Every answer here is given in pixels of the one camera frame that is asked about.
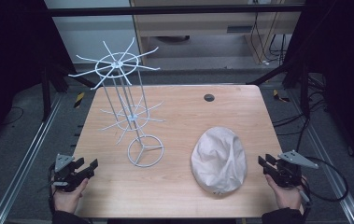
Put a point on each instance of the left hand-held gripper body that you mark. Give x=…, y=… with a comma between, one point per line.
x=67, y=177

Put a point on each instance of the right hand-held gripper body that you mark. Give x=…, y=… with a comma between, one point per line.
x=286, y=174

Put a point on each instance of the white fabric hat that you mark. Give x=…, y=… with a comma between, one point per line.
x=218, y=161

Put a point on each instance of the person's left hand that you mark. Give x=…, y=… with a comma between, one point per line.
x=68, y=199

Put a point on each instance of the person's right hand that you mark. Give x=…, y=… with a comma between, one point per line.
x=286, y=197

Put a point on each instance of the yellow black tape marker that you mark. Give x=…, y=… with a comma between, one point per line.
x=78, y=100
x=280, y=96

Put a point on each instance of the black metal stand leg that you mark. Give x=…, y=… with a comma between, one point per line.
x=45, y=96

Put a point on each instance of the black curtain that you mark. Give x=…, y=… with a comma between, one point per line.
x=346, y=62
x=9, y=62

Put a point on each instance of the white cabinet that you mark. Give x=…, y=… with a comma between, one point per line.
x=93, y=34

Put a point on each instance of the aluminium floor rail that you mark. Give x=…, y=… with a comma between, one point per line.
x=330, y=165
x=25, y=158

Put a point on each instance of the black horizontal frame bar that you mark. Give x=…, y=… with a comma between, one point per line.
x=165, y=10

